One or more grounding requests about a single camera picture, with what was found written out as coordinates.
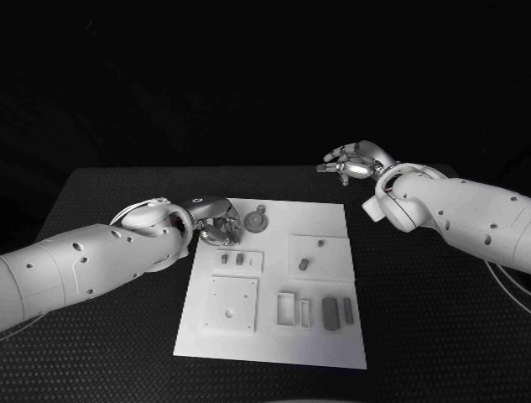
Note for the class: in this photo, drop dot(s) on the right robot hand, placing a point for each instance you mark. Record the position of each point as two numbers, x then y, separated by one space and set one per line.
360 163

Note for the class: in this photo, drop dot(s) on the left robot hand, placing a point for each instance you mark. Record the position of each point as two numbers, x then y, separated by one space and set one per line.
210 207

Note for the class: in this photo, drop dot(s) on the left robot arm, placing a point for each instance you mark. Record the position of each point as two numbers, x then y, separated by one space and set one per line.
65 267

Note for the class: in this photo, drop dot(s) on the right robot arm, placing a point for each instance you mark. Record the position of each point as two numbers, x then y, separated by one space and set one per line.
473 207

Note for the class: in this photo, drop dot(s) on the white task board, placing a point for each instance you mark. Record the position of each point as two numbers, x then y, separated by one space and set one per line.
269 343

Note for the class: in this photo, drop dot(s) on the grey gear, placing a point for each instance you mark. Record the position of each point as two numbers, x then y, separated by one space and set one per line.
254 222

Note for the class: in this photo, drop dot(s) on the grey block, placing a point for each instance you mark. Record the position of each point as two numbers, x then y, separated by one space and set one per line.
239 258

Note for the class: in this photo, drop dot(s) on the thick long grey cylinder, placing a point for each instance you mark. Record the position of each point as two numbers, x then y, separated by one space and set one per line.
329 313

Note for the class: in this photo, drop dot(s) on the thin long grey cylinder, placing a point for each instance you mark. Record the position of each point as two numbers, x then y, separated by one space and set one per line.
347 311

